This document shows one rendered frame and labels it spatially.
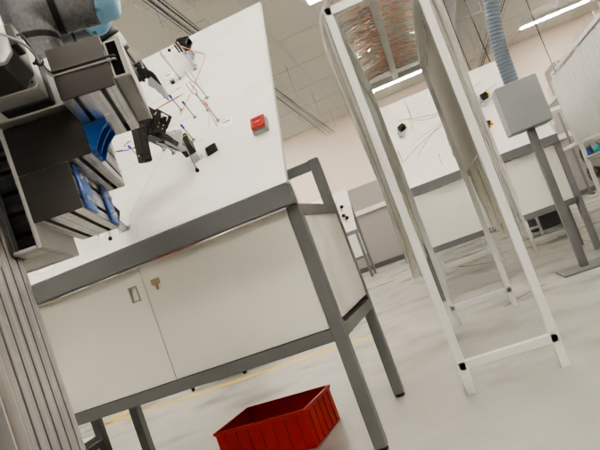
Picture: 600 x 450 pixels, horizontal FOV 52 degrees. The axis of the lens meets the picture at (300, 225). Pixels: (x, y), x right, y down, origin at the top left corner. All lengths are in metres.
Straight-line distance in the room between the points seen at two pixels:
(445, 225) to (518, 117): 1.07
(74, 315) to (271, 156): 0.88
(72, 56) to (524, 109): 3.28
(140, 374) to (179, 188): 0.64
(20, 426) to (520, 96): 3.52
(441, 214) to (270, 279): 2.88
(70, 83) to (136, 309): 1.20
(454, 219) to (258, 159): 2.86
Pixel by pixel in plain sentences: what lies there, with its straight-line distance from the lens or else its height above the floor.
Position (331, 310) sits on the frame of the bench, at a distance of 1.91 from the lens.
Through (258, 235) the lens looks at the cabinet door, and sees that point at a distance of 1.95.
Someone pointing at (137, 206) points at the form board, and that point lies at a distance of 2.19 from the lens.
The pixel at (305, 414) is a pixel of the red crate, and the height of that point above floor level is 0.12.
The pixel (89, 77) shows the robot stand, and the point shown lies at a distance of 1.08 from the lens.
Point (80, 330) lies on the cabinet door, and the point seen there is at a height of 0.66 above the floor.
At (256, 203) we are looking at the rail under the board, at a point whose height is 0.84.
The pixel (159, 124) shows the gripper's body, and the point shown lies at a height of 1.16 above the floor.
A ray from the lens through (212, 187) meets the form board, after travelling 2.03.
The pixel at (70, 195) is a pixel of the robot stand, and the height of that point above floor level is 0.87.
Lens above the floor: 0.62
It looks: 4 degrees up
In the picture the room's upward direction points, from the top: 20 degrees counter-clockwise
